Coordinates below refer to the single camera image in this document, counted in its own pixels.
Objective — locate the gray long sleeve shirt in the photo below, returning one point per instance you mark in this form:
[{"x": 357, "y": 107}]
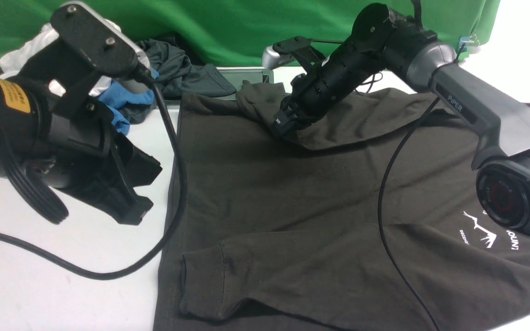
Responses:
[{"x": 282, "y": 235}]

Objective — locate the blue crumpled shirt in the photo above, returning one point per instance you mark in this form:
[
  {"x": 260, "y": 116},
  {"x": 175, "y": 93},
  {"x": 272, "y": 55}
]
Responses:
[{"x": 128, "y": 108}]

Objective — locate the dark gray flat tray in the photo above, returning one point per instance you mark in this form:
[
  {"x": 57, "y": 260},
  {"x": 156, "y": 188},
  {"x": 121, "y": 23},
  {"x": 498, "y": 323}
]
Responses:
[{"x": 254, "y": 75}]

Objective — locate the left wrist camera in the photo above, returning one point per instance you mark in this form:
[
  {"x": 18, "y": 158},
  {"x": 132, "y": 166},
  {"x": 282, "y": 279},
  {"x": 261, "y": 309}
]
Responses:
[{"x": 106, "y": 49}]

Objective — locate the white crumpled shirt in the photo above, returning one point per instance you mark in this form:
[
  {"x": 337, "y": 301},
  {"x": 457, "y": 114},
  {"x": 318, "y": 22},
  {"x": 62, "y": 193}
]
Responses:
[{"x": 12, "y": 62}]

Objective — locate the dark teal crumpled shirt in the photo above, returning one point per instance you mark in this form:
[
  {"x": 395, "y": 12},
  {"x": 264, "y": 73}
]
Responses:
[{"x": 177, "y": 75}]

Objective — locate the green backdrop cloth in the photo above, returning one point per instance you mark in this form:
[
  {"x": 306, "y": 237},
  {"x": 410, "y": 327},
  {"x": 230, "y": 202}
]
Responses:
[{"x": 222, "y": 32}]

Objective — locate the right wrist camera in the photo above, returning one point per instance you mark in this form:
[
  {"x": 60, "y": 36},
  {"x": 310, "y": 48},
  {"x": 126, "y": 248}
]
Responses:
[{"x": 297, "y": 49}]

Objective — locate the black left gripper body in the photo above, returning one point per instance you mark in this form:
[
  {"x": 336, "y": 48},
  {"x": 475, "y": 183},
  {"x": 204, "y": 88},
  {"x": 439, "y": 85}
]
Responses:
[{"x": 54, "y": 136}]

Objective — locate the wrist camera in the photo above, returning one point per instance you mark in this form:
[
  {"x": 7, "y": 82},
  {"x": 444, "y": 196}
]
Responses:
[
  {"x": 106, "y": 49},
  {"x": 297, "y": 49}
]

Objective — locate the blue binder clip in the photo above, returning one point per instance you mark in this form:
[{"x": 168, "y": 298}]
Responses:
[{"x": 468, "y": 43}]

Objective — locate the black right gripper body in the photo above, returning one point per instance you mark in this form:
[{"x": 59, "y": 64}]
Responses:
[{"x": 381, "y": 39}]

